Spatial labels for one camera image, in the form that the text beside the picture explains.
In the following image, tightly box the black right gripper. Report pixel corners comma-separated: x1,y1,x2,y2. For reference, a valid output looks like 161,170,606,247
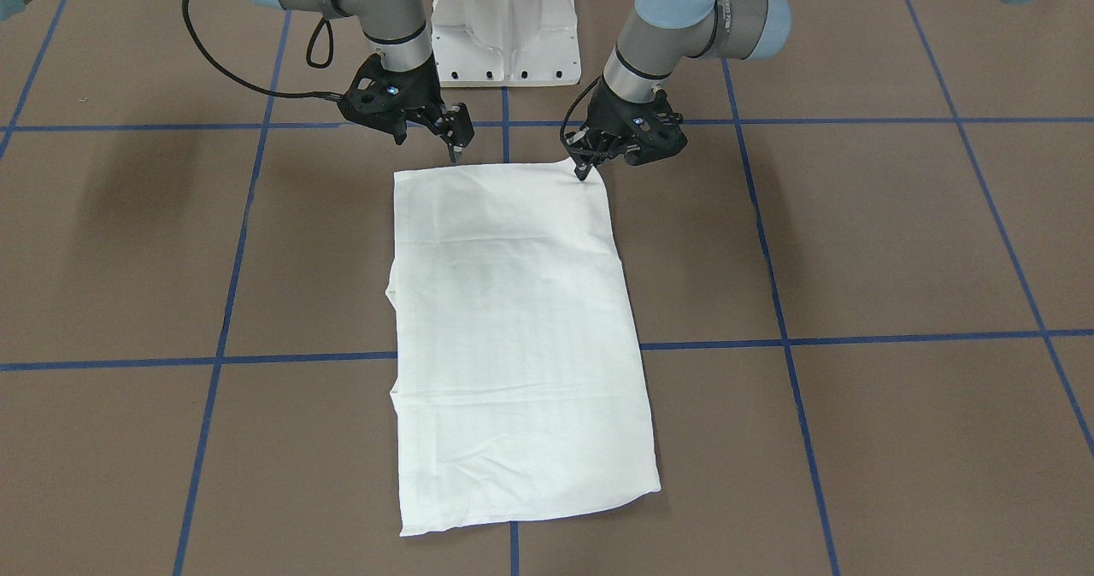
380,55,475,164

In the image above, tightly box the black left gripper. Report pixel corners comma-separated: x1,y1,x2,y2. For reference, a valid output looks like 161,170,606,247
566,77,661,181

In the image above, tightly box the white long-sleeve printed shirt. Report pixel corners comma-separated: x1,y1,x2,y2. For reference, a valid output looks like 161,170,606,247
386,158,662,537

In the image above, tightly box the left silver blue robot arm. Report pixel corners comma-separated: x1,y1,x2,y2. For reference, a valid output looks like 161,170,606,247
559,0,792,181

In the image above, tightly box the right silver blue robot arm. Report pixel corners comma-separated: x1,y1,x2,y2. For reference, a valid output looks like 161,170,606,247
251,0,475,162

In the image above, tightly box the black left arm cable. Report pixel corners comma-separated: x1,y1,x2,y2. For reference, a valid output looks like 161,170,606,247
560,77,603,167

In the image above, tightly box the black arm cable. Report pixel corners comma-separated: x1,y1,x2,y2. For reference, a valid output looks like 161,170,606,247
181,0,351,99
560,77,603,167

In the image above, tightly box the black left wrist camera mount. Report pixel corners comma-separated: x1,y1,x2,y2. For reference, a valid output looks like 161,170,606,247
621,89,687,167

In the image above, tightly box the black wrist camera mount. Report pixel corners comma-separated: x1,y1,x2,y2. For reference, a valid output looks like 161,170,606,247
621,89,687,167
336,54,414,146

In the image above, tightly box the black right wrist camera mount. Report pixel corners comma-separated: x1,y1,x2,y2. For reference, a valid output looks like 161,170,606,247
336,54,414,146

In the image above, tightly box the white camera pole with base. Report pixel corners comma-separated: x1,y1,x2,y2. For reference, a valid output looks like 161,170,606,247
431,0,582,89

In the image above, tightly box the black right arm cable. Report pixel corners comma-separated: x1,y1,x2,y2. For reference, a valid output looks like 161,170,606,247
181,0,351,99

